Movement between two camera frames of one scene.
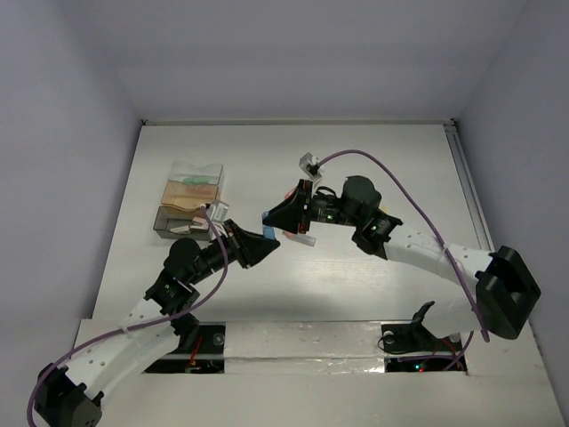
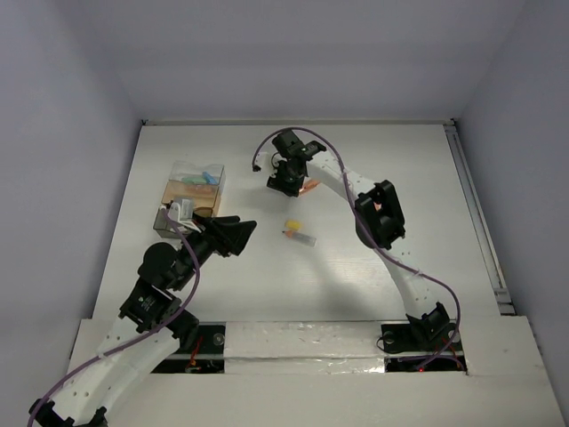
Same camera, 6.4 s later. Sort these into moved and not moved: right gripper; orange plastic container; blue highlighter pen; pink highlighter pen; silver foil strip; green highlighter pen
Moved: right gripper; blue highlighter pen
Not moved: orange plastic container; silver foil strip; pink highlighter pen; green highlighter pen
